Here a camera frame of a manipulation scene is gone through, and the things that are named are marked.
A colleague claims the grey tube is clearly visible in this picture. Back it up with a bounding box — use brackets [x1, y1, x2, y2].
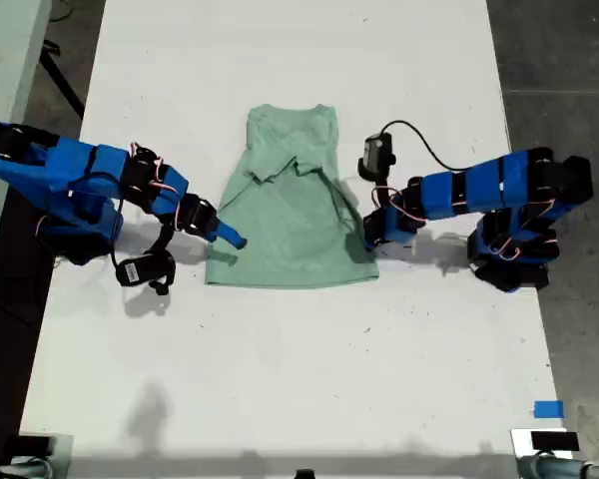
[0, 456, 56, 479]
[516, 451, 599, 479]

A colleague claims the blue tape strip on table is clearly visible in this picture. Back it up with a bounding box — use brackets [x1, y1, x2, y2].
[533, 400, 565, 419]

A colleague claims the pale green t-shirt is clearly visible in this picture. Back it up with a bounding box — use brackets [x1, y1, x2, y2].
[204, 103, 381, 289]

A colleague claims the camera black stalk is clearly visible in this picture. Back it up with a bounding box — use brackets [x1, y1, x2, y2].
[370, 175, 394, 199]
[144, 223, 177, 256]

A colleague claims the camera black cable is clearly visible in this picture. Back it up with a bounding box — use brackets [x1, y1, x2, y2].
[380, 119, 473, 174]
[108, 197, 129, 273]

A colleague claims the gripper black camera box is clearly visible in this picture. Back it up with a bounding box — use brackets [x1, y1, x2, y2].
[115, 250, 177, 296]
[362, 133, 396, 182]

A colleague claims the black metal stand leg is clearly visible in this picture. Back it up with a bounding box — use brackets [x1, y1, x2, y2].
[38, 41, 87, 120]

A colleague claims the black flat device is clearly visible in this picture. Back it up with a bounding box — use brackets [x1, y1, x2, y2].
[530, 431, 580, 451]
[7, 435, 52, 456]

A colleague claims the thin floor cable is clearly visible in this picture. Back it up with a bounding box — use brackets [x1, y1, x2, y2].
[49, 0, 76, 24]

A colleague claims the pale green side table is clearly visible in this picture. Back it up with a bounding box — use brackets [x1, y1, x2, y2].
[0, 0, 52, 300]

